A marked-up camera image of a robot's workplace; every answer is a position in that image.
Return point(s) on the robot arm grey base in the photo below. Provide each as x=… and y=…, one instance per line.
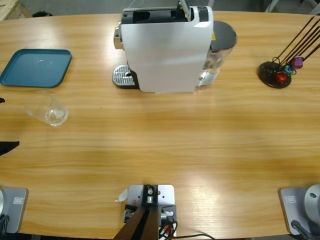
x=295, y=212
x=15, y=210

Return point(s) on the red coffee capsule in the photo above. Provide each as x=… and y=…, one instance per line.
x=281, y=77

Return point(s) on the dark camera mount post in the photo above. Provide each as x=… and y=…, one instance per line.
x=142, y=225

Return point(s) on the black capsule holder with rods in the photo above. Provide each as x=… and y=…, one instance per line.
x=267, y=72

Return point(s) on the white capsule coffee machine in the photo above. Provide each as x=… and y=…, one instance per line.
x=162, y=55

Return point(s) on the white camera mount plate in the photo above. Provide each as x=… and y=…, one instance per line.
x=166, y=192

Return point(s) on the clear drinking glass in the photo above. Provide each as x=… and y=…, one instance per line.
x=53, y=115

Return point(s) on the teal coffee capsule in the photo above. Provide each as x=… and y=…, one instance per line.
x=289, y=70

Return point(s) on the teal plastic tray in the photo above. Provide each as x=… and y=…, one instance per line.
x=35, y=70

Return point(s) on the clear water tank black lid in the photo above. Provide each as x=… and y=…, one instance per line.
x=223, y=35

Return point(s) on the purple coffee capsule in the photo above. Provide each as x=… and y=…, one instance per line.
x=298, y=62

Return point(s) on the white paper tape piece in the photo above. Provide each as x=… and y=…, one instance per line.
x=122, y=196

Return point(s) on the black object on floor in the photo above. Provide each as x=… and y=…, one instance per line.
x=41, y=14

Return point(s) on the white metal frame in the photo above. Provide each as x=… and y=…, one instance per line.
x=273, y=5

